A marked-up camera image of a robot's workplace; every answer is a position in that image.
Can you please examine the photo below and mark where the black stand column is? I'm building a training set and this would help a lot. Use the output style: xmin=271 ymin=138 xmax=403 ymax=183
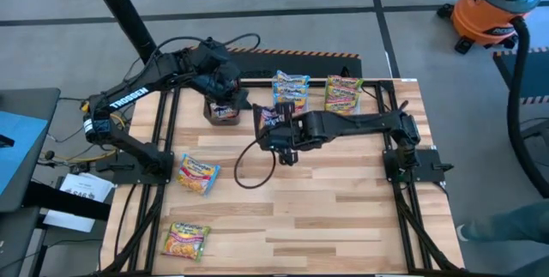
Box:
xmin=83 ymin=0 xmax=160 ymax=66

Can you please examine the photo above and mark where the grey desk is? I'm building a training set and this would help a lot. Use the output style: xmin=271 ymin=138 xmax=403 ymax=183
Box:
xmin=0 ymin=87 xmax=61 ymax=214

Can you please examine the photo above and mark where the black desk beam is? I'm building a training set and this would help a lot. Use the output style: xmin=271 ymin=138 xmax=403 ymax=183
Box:
xmin=23 ymin=181 xmax=112 ymax=222

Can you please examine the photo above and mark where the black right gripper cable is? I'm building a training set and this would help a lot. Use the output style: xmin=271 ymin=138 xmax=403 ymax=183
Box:
xmin=233 ymin=133 xmax=278 ymax=190

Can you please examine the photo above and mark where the black hazard-striped floor mat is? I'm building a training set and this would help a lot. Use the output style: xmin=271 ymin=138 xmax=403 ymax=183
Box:
xmin=492 ymin=47 xmax=549 ymax=105
xmin=188 ymin=46 xmax=364 ymax=80

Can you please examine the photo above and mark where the blue desk mat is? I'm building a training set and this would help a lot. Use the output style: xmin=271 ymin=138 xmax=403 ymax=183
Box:
xmin=0 ymin=109 xmax=49 ymax=196

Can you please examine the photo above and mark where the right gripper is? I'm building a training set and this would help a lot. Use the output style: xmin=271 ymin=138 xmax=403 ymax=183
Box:
xmin=258 ymin=113 xmax=305 ymax=166

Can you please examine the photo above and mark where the orange shop vacuum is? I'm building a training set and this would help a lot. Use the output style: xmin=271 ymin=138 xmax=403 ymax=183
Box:
xmin=437 ymin=0 xmax=545 ymax=54

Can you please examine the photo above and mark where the black Maruchan fire noodle packet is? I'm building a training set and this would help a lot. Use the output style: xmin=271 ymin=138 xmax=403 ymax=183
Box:
xmin=253 ymin=104 xmax=287 ymax=131
xmin=209 ymin=101 xmax=239 ymax=119

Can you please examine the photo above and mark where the clear plastic bin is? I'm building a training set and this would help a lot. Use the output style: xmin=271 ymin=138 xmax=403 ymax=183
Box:
xmin=268 ymin=73 xmax=310 ymax=117
xmin=322 ymin=75 xmax=365 ymax=117

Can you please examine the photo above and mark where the white paper sheet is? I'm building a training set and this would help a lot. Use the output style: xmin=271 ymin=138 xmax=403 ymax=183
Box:
xmin=42 ymin=172 xmax=115 ymax=233

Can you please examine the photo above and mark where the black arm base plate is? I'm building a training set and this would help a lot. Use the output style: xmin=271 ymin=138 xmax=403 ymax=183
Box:
xmin=383 ymin=148 xmax=455 ymax=184
xmin=112 ymin=151 xmax=175 ymax=185

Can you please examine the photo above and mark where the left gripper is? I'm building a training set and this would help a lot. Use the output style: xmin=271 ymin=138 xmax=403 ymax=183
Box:
xmin=186 ymin=36 xmax=255 ymax=110

